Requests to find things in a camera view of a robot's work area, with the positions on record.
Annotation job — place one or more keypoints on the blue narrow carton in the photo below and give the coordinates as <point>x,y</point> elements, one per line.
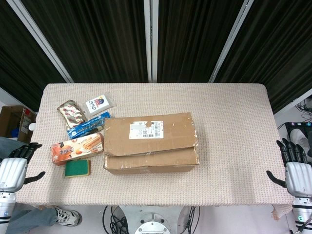
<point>85,128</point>

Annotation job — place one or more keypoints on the green yellow scrub sponge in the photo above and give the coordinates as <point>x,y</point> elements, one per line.
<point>76,168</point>

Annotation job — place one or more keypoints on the white clear-wrapped packet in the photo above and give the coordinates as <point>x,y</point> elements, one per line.
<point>98,104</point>

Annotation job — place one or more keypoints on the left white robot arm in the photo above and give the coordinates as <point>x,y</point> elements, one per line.
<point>6,207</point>

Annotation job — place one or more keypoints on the white sneaker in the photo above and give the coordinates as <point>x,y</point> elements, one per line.
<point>68,217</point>

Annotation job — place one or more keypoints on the blue jeans leg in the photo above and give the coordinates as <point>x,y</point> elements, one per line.
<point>31,219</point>

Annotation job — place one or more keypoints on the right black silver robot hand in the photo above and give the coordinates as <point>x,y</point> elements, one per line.
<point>298,175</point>

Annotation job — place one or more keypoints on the orange wafer roll box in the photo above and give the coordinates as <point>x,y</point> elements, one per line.
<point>73,150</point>

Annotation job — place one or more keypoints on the white metal frame post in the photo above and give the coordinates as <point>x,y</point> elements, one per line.
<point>41,39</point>
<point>231,41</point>
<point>151,41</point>

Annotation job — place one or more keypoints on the brown cardboard floor box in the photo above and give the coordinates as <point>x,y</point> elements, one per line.
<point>12,122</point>

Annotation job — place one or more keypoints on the brown cardboard shipping box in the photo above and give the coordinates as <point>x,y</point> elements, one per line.
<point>148,146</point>

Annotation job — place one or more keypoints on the red patterned snack packet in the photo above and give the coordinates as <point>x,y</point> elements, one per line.
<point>70,113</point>

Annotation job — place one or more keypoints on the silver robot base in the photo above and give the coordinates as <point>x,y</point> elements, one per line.
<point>152,225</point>

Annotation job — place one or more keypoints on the black curtain panel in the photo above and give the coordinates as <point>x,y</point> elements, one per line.
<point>97,41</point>
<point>280,48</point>
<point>14,61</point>
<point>192,41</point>

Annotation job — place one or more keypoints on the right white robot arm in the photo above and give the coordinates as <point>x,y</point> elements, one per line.
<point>303,212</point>

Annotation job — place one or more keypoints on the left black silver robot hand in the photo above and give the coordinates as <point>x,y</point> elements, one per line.
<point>11,170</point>

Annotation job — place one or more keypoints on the beige waffle-weave tablecloth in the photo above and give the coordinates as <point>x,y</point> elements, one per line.
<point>219,146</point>

